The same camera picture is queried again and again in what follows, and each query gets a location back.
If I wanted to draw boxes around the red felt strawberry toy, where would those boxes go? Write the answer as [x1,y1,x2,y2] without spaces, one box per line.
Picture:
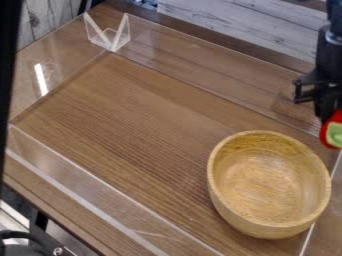
[319,109,342,149]

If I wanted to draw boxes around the black metal table clamp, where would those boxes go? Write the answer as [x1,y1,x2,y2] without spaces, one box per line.
[29,211,76,256]

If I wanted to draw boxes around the black cable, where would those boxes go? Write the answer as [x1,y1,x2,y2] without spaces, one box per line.
[0,230,34,242]

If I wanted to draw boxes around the clear acrylic barrier wall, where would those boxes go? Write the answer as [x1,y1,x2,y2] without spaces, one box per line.
[5,5,342,256]

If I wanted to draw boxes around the clear acrylic corner bracket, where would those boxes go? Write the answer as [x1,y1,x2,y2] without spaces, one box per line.
[82,13,130,52]

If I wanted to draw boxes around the oval wooden bowl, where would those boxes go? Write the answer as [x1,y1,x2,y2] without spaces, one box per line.
[207,130,331,239]

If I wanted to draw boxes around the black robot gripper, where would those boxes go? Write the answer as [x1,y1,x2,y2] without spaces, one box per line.
[291,24,342,125]

